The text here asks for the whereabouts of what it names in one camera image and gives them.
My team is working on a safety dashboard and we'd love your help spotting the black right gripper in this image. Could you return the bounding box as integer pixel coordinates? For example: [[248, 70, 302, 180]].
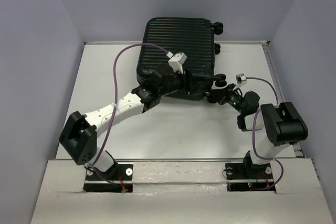
[[208, 83, 246, 114]]

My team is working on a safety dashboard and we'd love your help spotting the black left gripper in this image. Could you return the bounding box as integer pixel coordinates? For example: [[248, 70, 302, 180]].
[[159, 68, 203, 97]]

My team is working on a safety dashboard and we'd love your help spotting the black hard-shell suitcase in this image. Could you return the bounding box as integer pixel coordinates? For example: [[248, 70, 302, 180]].
[[136, 17, 227, 101]]

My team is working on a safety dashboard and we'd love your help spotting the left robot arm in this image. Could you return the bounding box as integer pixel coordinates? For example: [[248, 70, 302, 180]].
[[59, 65, 200, 179]]

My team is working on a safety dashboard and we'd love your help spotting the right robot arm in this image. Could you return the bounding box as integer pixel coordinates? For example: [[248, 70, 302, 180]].
[[207, 84, 308, 180]]

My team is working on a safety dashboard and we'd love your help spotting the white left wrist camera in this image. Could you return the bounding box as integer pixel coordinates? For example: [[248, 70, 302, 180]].
[[166, 51, 187, 74]]

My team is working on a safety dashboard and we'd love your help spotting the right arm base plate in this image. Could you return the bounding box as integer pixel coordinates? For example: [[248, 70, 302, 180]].
[[222, 163, 276, 192]]

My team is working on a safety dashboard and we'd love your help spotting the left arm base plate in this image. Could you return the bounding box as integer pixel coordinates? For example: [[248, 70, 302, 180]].
[[83, 162, 134, 193]]

